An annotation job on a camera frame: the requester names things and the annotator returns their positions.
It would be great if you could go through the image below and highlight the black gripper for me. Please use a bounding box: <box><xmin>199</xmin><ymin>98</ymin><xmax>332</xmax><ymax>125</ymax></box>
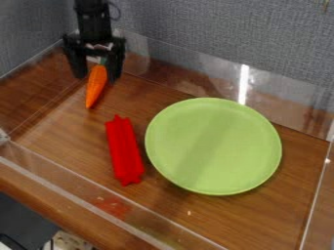
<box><xmin>61</xmin><ymin>34</ymin><xmax>127</xmax><ymax>83</ymax></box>

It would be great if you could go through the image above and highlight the orange toy carrot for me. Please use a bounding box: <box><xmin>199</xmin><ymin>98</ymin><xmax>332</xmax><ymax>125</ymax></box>
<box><xmin>84</xmin><ymin>61</ymin><xmax>108</xmax><ymax>108</ymax></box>

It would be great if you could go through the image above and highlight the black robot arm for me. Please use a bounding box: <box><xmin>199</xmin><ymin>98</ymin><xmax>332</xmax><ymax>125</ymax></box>
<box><xmin>63</xmin><ymin>0</ymin><xmax>127</xmax><ymax>83</ymax></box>

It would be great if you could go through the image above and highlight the green round plate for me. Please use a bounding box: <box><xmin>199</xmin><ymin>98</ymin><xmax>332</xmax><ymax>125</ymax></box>
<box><xmin>144</xmin><ymin>98</ymin><xmax>283</xmax><ymax>195</ymax></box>

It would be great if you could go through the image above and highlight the black cable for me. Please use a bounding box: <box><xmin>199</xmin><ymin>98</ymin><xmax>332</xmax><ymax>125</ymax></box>
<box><xmin>107</xmin><ymin>1</ymin><xmax>123</xmax><ymax>21</ymax></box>

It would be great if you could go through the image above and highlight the clear acrylic enclosure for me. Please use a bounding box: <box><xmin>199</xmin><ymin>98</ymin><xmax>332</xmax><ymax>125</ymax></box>
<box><xmin>0</xmin><ymin>33</ymin><xmax>334</xmax><ymax>250</ymax></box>

